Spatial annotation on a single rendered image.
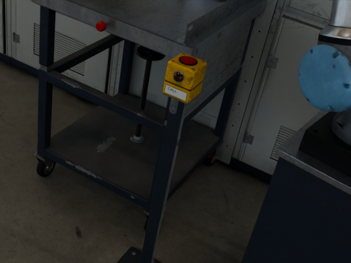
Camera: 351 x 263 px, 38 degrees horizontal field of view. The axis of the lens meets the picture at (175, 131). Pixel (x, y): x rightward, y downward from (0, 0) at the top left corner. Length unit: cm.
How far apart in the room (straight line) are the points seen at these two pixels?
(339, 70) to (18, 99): 197
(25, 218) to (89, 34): 100
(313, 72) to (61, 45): 180
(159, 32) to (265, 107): 83
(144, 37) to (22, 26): 139
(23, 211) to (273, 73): 117
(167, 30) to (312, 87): 60
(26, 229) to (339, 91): 134
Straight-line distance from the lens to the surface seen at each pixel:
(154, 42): 159
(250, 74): 226
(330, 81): 114
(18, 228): 205
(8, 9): 296
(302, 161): 133
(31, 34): 287
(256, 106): 229
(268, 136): 233
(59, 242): 200
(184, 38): 157
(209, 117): 243
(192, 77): 129
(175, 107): 137
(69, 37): 270
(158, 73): 247
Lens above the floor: 148
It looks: 34 degrees down
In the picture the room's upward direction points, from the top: 12 degrees clockwise
